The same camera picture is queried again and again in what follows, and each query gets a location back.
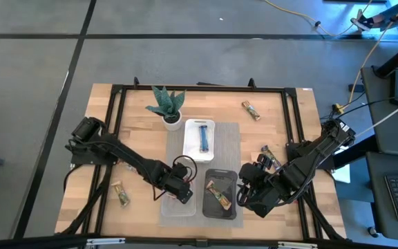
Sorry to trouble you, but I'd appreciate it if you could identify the grey woven placemat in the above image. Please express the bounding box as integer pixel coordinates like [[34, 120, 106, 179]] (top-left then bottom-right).
[[157, 121, 244, 229]]

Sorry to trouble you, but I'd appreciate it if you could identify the person's foot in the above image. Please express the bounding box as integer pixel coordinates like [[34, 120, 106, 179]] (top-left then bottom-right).
[[350, 8, 376, 32]]

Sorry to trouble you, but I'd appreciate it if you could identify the person's leg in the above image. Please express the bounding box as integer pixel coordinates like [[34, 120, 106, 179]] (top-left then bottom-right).
[[371, 0, 398, 28]]

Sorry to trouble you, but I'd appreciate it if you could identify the green artificial succulent plant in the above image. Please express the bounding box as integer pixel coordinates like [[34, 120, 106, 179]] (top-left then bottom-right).
[[145, 85, 187, 120]]

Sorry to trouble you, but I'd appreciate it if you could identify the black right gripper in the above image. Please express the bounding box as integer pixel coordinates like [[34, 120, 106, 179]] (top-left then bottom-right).
[[236, 154, 290, 219]]

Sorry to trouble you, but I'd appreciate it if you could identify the black power cable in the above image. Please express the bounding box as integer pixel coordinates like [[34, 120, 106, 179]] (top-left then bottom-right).
[[319, 92, 398, 134]]

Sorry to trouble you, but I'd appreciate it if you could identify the white cable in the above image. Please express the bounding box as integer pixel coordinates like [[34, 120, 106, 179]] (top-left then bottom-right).
[[354, 103, 398, 139]]

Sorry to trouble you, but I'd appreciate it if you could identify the white round plant pot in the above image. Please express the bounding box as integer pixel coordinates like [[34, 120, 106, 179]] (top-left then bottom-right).
[[162, 110, 183, 131]]

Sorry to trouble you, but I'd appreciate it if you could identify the grey desk with keyboard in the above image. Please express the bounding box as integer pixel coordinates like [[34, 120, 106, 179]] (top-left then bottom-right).
[[366, 151, 398, 243]]

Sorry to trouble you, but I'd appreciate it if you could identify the black aluminium table frame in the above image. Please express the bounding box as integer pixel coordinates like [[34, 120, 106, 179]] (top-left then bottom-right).
[[55, 76, 348, 243]]

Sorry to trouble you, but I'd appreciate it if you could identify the silver metal bracket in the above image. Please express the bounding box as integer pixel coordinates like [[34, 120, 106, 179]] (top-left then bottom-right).
[[276, 241, 319, 249], [86, 237, 126, 247]]

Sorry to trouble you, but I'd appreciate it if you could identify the light blue granola bar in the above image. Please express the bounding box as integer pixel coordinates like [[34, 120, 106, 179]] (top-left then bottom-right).
[[198, 124, 209, 153]]

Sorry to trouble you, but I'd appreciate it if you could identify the white plastic bin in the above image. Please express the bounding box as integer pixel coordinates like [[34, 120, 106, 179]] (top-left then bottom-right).
[[182, 118, 216, 164]]

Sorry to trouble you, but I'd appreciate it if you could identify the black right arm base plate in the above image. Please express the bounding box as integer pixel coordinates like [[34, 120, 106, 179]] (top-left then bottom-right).
[[286, 140, 337, 171]]

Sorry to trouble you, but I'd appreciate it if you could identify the black looped gripper cable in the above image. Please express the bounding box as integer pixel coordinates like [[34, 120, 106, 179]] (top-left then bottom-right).
[[172, 155, 198, 183]]

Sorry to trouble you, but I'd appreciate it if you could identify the clear plastic bin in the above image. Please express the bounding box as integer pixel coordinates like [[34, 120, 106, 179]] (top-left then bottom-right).
[[160, 167, 197, 218]]

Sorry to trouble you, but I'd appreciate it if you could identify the black diagonal desk beam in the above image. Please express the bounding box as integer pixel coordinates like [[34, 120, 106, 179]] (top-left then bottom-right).
[[373, 34, 398, 79]]

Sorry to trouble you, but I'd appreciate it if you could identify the black plastic bin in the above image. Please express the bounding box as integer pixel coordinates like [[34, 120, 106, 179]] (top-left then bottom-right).
[[202, 168, 238, 221]]

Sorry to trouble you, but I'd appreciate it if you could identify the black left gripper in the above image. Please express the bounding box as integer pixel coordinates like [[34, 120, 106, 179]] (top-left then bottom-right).
[[154, 161, 195, 205]]

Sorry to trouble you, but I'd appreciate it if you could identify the green and tan granola bar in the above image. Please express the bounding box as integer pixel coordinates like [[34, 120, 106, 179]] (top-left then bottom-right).
[[111, 180, 131, 208], [205, 180, 233, 211], [241, 100, 261, 122]]

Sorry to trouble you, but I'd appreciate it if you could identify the grey desk with device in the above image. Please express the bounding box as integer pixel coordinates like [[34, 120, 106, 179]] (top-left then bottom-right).
[[360, 65, 398, 158]]

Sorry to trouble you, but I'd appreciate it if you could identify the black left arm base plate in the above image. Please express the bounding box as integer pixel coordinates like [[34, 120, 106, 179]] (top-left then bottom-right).
[[70, 138, 121, 166]]

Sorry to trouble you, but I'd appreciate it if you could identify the yellow extension cable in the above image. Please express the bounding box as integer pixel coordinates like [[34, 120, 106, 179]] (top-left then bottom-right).
[[263, 0, 398, 113]]

